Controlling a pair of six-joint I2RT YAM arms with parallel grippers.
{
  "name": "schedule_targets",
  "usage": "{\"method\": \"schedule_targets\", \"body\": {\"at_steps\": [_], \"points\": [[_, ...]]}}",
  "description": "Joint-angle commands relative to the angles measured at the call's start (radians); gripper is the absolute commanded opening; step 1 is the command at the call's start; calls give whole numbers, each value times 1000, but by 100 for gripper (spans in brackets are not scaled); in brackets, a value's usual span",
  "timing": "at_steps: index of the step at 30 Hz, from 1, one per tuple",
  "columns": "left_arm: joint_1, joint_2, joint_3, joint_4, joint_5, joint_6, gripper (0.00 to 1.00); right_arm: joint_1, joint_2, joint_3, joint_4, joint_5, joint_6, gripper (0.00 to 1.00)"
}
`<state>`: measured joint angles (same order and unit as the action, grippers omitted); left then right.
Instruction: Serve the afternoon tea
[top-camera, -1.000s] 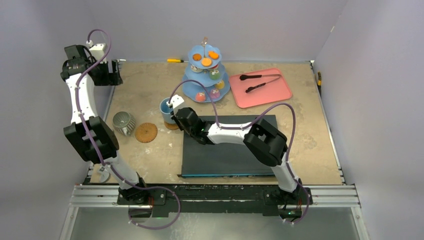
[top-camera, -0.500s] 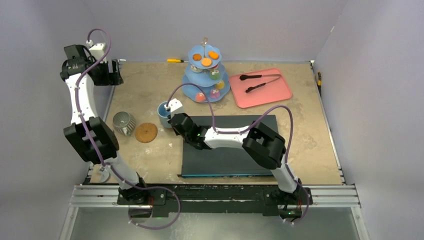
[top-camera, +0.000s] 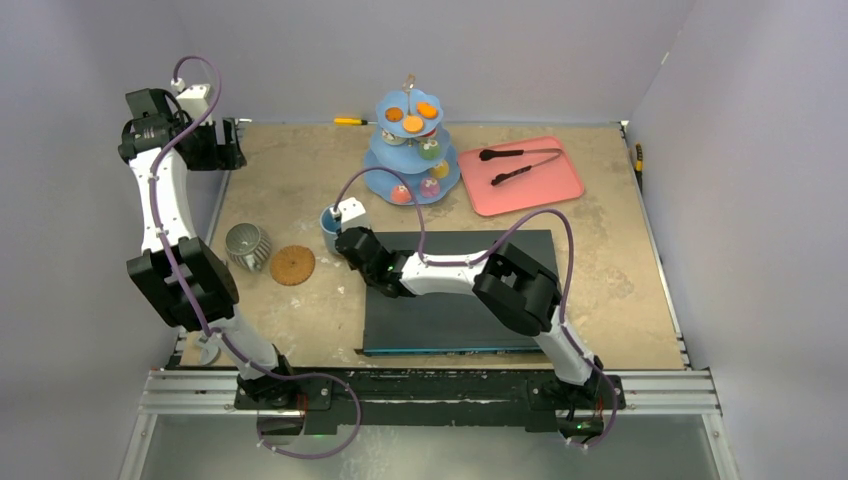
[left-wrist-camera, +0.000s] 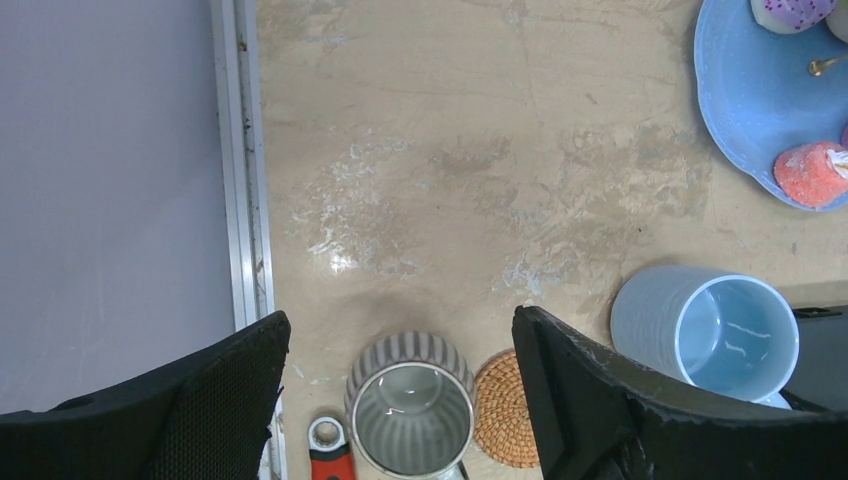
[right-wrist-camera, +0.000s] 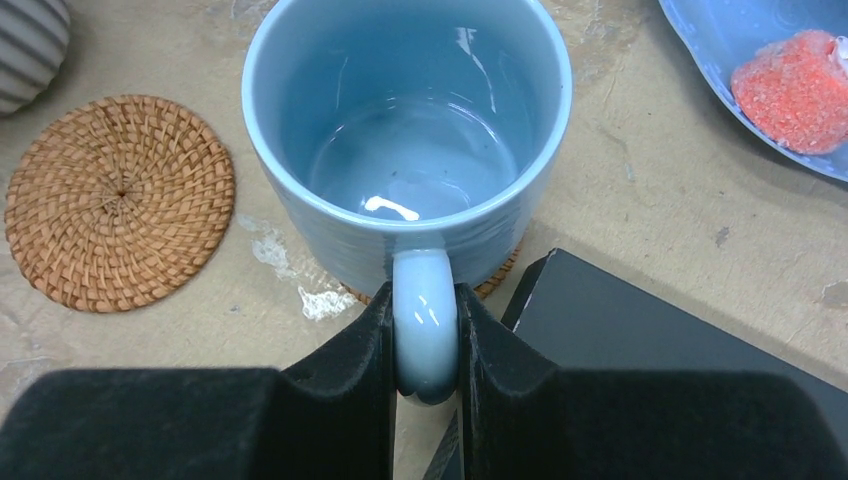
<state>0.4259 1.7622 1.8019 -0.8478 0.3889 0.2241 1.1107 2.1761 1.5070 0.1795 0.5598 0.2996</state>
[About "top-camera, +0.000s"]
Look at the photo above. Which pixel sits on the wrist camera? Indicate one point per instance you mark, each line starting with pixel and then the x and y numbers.
pixel 193 100
pixel 349 213

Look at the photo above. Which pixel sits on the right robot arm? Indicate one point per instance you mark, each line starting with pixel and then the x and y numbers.
pixel 522 294

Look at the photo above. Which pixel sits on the round woven coaster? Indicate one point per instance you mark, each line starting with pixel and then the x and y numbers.
pixel 292 265

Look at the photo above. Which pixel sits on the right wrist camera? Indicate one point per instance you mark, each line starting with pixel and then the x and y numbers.
pixel 349 213

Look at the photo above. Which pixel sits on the adjustable wrench red handle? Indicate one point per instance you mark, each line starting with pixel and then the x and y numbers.
pixel 208 351

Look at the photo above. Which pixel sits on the aluminium frame rail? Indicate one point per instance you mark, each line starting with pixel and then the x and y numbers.
pixel 362 423

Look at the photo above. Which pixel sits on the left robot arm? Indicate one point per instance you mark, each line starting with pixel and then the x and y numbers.
pixel 184 281

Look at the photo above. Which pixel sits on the orange flower cookie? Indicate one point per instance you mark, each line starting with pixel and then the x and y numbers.
pixel 427 110

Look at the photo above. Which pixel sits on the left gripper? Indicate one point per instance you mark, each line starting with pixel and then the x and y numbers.
pixel 220 156

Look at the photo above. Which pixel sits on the orange round cookie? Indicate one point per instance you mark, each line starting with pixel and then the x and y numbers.
pixel 413 124

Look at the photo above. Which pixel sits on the grey ribbed cup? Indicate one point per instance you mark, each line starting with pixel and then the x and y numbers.
pixel 248 246

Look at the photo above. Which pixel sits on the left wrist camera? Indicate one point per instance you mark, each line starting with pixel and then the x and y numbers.
pixel 193 100

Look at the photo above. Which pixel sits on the blue ceramic mug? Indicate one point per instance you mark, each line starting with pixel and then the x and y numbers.
pixel 330 223

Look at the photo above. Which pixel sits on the yellow small cake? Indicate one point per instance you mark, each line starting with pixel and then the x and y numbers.
pixel 440 170

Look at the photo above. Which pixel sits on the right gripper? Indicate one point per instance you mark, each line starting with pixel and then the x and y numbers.
pixel 351 242

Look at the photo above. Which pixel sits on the yellow handled screwdriver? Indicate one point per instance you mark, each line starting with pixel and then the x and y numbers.
pixel 347 121
pixel 639 158

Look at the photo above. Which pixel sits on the orange disc sweet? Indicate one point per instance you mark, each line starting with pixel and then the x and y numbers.
pixel 394 114

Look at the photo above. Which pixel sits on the blue three-tier cake stand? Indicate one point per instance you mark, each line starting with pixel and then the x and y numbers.
pixel 392 165

